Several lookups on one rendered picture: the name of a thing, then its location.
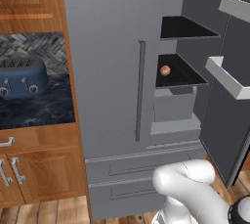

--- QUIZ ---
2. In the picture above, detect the black fridge shelf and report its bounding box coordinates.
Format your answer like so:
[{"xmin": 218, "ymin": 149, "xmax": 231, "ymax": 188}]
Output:
[
  {"xmin": 154, "ymin": 53, "xmax": 209, "ymax": 89},
  {"xmin": 159, "ymin": 15, "xmax": 221, "ymax": 41}
]

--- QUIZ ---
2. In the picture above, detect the grey open fridge door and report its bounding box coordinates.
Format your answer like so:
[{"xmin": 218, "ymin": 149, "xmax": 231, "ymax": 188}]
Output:
[{"xmin": 197, "ymin": 0, "xmax": 250, "ymax": 189}]

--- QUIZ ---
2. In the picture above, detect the white door bin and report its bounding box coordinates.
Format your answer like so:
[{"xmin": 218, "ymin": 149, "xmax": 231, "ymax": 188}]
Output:
[
  {"xmin": 204, "ymin": 55, "xmax": 250, "ymax": 101},
  {"xmin": 218, "ymin": 0, "xmax": 250, "ymax": 24}
]

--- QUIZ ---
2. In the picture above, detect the grey freezer drawer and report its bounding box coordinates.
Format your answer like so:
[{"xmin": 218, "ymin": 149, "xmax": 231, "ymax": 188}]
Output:
[
  {"xmin": 87, "ymin": 177, "xmax": 170, "ymax": 221},
  {"xmin": 85, "ymin": 148, "xmax": 208, "ymax": 185}
]

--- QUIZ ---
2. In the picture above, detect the silver cupboard handle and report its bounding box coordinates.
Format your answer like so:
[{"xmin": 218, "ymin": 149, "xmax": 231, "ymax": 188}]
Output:
[
  {"xmin": 0, "ymin": 157, "xmax": 14, "ymax": 188},
  {"xmin": 11, "ymin": 157, "xmax": 26, "ymax": 185}
]

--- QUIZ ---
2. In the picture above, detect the wooden wall cupboard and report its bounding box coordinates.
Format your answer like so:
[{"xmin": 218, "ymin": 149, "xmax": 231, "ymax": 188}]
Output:
[{"xmin": 0, "ymin": 0, "xmax": 67, "ymax": 35}]

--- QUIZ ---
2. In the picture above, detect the wooden cupboard door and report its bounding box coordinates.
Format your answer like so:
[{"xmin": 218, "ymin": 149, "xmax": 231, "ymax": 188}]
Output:
[
  {"xmin": 0, "ymin": 154, "xmax": 26, "ymax": 209},
  {"xmin": 7, "ymin": 146, "xmax": 88, "ymax": 205}
]

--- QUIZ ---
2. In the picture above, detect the grey fridge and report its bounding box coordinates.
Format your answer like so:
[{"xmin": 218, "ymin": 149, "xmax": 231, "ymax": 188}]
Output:
[{"xmin": 61, "ymin": 0, "xmax": 250, "ymax": 221}]

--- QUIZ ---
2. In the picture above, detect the grey closed fridge door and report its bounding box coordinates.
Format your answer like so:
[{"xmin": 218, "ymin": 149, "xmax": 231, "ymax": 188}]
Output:
[{"xmin": 61, "ymin": 0, "xmax": 188, "ymax": 160}]

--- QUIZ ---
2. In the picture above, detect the grey fridge door handle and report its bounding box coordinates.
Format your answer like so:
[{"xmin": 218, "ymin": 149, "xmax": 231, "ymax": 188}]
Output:
[{"xmin": 134, "ymin": 39, "xmax": 146, "ymax": 143}]

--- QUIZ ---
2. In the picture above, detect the wooden drawer front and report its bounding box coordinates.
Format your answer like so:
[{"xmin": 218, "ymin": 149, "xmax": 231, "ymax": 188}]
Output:
[{"xmin": 0, "ymin": 122, "xmax": 82, "ymax": 156}]

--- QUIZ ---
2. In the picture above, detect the grey fridge crisper drawer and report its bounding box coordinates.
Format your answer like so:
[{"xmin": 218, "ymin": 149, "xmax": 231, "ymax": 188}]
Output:
[{"xmin": 152, "ymin": 85, "xmax": 198, "ymax": 123}]

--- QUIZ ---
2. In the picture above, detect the peach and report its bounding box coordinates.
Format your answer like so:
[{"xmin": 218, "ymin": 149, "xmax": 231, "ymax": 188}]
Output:
[{"xmin": 159, "ymin": 65, "xmax": 172, "ymax": 77}]

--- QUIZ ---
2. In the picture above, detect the blue toaster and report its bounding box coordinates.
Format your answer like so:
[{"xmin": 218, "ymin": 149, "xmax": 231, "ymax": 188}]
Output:
[{"xmin": 0, "ymin": 58, "xmax": 49, "ymax": 101}]

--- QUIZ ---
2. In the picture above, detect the silver drawer handle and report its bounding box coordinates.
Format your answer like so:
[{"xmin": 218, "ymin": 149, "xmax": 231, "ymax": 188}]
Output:
[{"xmin": 0, "ymin": 136, "xmax": 16, "ymax": 148}]

